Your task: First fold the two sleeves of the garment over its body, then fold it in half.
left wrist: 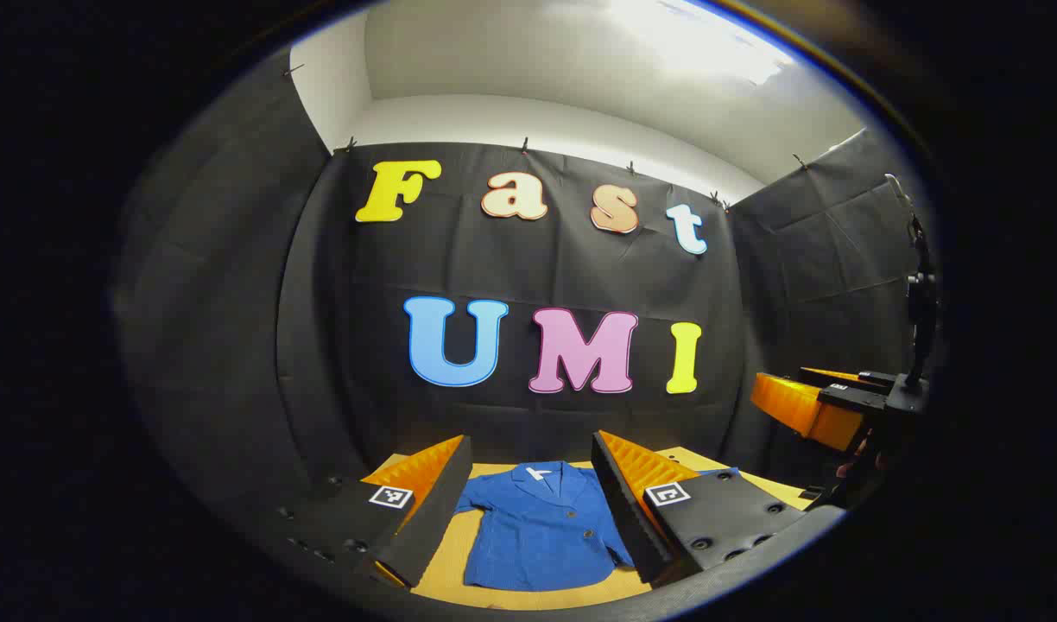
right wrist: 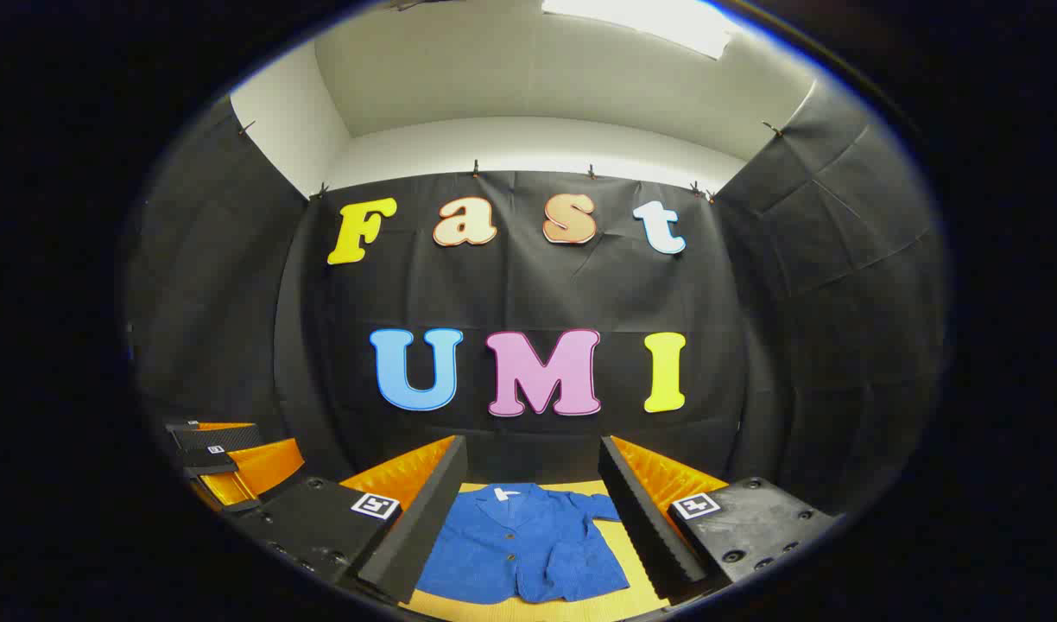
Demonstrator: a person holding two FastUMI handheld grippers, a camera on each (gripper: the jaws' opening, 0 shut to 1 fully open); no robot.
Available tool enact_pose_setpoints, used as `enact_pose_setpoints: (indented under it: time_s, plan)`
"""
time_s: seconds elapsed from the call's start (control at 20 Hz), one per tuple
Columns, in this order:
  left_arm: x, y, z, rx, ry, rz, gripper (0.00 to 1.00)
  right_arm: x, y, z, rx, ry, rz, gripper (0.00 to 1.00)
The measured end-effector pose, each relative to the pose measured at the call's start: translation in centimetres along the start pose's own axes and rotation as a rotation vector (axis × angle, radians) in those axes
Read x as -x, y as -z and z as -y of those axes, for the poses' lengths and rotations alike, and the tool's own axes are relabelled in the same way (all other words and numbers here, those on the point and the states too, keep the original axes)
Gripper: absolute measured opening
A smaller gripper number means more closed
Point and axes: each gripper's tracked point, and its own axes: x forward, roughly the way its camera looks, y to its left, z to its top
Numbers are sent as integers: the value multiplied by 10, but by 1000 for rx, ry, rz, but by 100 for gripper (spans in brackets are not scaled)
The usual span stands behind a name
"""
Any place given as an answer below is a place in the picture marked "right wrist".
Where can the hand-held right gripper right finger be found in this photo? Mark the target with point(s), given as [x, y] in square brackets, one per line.
[645, 518]

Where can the black backdrop cloth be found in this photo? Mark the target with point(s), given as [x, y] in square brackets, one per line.
[537, 294]

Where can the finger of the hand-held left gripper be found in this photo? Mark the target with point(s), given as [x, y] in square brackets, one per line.
[222, 437]
[265, 466]

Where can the blue jacket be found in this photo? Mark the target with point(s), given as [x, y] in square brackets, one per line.
[520, 544]

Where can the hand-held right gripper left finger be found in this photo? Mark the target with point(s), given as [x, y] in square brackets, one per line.
[425, 518]

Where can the ceiling light panel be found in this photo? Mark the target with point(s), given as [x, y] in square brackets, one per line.
[649, 22]

